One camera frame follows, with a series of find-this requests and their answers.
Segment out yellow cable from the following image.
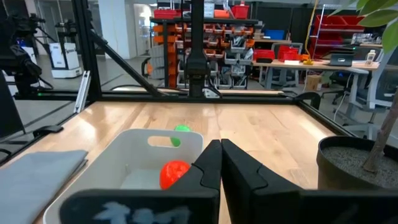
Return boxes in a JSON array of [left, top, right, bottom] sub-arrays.
[[305, 0, 320, 62]]

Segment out black equipment rig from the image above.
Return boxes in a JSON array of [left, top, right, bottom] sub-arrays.
[[0, 12, 44, 97]]

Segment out red shelving unit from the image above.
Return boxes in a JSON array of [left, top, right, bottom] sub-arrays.
[[312, 14, 365, 60]]

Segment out grey folded cloth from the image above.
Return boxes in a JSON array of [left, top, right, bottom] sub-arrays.
[[0, 150, 89, 224]]

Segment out red plastic basket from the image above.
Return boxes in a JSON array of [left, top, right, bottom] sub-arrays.
[[231, 1, 249, 19]]

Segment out red crate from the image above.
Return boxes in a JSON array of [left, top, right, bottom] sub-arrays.
[[253, 49, 276, 62], [277, 45, 300, 62]]

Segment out green potted plant black pot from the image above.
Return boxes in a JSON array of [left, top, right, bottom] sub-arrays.
[[316, 0, 398, 191]]

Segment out white plastic storage bin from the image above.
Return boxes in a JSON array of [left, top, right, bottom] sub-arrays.
[[42, 128, 205, 224]]

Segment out black table clamp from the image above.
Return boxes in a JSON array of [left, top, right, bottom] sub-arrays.
[[32, 124, 65, 138]]

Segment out silver aluminium bar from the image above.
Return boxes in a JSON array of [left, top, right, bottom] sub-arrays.
[[73, 70, 91, 114]]

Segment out parts rack orange bins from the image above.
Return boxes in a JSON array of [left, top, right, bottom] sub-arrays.
[[150, 17, 259, 90]]

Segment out green toy produce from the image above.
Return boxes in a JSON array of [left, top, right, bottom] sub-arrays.
[[170, 124, 193, 147]]

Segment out white equipment cabinet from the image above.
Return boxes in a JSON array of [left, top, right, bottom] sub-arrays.
[[49, 42, 83, 78]]

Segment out white building column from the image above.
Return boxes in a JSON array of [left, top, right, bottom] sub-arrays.
[[98, 0, 131, 60]]

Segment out cardboard box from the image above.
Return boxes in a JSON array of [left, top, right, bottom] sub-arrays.
[[306, 74, 323, 91]]

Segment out wooden desk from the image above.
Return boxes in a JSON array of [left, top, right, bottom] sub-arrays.
[[252, 58, 382, 91]]

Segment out red storage bin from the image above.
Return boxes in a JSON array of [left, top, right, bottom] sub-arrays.
[[154, 8, 182, 19]]

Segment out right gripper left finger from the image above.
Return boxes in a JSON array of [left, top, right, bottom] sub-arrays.
[[58, 139, 223, 224]]

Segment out red toy produce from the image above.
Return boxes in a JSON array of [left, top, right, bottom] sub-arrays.
[[159, 160, 191, 190]]

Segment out blue storage bin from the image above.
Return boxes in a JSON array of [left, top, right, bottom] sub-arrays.
[[264, 29, 285, 40]]

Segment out black box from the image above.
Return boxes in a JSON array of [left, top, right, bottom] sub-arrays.
[[329, 53, 355, 67]]

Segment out white grey office chair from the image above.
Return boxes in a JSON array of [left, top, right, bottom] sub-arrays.
[[341, 49, 398, 141]]

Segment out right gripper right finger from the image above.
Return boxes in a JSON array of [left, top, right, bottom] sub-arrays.
[[221, 138, 398, 224]]

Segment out black aluminium table frame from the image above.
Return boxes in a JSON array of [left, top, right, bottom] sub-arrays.
[[0, 0, 357, 166]]

